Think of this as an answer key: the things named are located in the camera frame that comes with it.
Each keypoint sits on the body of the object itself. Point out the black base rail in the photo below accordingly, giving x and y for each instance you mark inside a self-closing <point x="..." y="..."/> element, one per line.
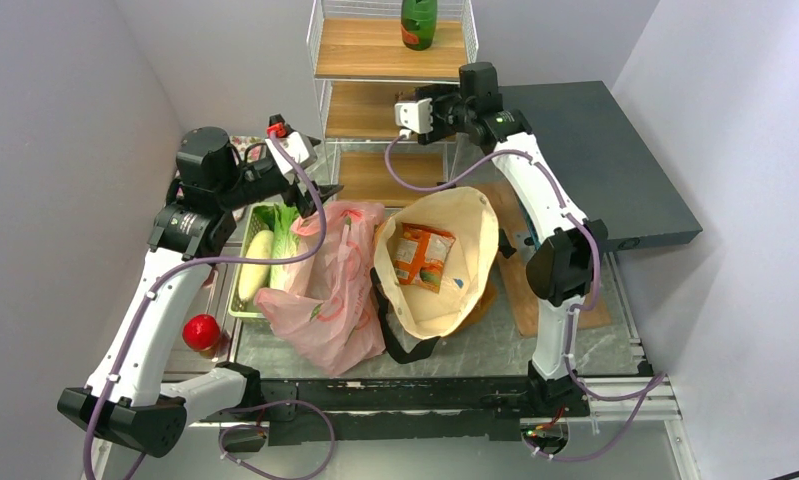
<point x="495" y="407"/>

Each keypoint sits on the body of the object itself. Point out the white daikon radish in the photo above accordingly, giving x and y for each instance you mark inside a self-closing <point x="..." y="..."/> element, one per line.
<point x="255" y="276"/>

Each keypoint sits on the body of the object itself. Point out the metal baking tray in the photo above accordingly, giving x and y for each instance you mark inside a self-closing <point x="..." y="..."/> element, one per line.
<point x="184" y="363"/>

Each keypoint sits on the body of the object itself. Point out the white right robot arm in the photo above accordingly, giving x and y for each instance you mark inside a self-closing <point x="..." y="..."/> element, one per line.
<point x="508" y="142"/>

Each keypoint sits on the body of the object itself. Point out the wooden board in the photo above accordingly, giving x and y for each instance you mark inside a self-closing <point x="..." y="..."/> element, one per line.
<point x="531" y="271"/>

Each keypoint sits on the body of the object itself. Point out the green romaine lettuce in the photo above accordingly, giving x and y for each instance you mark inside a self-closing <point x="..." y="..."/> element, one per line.
<point x="285" y="244"/>

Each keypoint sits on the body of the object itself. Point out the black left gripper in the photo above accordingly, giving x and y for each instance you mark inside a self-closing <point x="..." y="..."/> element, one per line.
<point x="303" y="201"/>

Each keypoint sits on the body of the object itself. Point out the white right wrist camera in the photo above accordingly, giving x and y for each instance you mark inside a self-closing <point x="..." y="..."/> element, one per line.
<point x="413" y="117"/>

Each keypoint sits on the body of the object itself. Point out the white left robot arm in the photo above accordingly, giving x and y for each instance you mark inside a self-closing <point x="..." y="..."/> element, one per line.
<point x="125" y="400"/>

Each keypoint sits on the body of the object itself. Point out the grey metal equipment box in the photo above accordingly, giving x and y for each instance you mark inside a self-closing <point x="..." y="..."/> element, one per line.
<point x="604" y="165"/>

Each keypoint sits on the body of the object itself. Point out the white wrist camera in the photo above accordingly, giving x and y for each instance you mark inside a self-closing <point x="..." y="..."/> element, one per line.
<point x="283" y="141"/>
<point x="413" y="117"/>

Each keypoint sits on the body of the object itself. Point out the brown paper grocery bag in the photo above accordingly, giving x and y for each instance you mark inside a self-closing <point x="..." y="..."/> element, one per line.
<point x="413" y="320"/>

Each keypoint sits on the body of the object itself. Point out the green plastic basket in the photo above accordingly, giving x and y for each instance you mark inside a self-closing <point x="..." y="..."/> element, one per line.
<point x="260" y="217"/>

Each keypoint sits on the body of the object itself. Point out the white wire wooden shelf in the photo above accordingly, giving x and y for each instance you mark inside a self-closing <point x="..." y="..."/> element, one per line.
<point x="360" y="68"/>

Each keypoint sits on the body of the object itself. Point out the red tomato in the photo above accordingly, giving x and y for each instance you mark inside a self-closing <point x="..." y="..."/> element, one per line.
<point x="202" y="333"/>

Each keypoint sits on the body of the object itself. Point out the green glass bottle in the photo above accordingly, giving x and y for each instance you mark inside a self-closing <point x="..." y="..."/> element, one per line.
<point x="418" y="23"/>

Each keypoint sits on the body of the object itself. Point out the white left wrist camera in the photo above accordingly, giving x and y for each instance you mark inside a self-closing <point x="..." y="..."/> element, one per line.
<point x="283" y="141"/>

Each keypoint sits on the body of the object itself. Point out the pink plastic bag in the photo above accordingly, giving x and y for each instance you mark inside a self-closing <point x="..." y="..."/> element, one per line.
<point x="325" y="309"/>

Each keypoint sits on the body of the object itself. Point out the orange snack bag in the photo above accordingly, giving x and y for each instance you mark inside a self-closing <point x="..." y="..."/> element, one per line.
<point x="420" y="256"/>

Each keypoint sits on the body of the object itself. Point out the floral tray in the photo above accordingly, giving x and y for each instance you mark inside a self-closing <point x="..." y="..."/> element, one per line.
<point x="247" y="149"/>

